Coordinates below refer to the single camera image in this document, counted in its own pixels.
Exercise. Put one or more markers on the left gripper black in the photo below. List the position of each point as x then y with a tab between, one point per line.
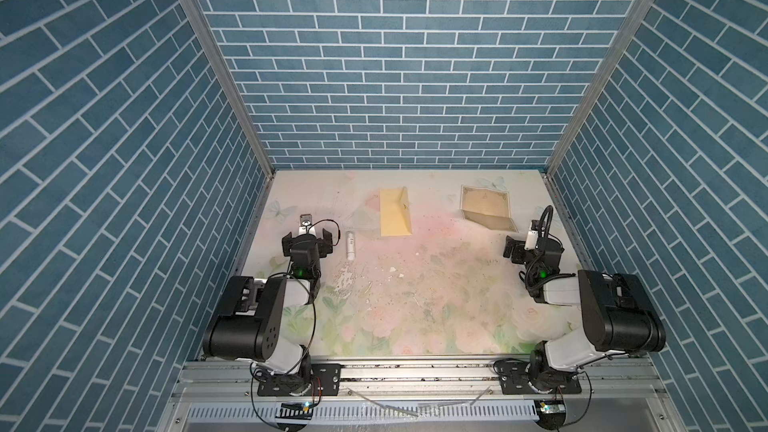
307	242

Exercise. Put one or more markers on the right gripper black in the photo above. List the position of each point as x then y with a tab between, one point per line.
521	249

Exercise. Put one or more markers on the cream letter paper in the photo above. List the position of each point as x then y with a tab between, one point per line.
488	208

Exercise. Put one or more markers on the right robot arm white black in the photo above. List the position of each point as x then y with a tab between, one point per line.
617	318

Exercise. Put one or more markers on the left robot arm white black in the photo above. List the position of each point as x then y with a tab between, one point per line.
246	323

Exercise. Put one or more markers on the white glue stick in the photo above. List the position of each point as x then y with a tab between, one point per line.
350	246

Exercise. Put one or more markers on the right controller board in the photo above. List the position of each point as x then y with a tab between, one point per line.
551	407

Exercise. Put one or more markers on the controller board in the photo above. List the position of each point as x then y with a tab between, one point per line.
551	407
295	411

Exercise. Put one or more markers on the left controller board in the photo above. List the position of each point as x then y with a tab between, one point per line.
295	411

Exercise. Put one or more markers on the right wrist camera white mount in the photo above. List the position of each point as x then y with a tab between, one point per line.
532	236

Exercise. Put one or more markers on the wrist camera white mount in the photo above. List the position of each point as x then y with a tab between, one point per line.
306	224
532	236

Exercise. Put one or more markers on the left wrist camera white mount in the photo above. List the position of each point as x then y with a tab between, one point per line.
306	224

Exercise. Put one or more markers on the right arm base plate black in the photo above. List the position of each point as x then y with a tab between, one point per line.
517	377

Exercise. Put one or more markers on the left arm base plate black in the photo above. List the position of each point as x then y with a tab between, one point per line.
325	376

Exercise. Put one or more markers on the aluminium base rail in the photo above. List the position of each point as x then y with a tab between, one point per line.
428	377

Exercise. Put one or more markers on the white slotted cable duct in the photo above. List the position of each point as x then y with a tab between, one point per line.
361	412

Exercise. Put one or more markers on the left aluminium corner post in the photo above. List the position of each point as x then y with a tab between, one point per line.
206	38

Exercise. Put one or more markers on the aluminium corner post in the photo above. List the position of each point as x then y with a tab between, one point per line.
619	45
206	38

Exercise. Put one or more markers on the right aluminium corner post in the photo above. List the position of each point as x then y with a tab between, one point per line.
619	45

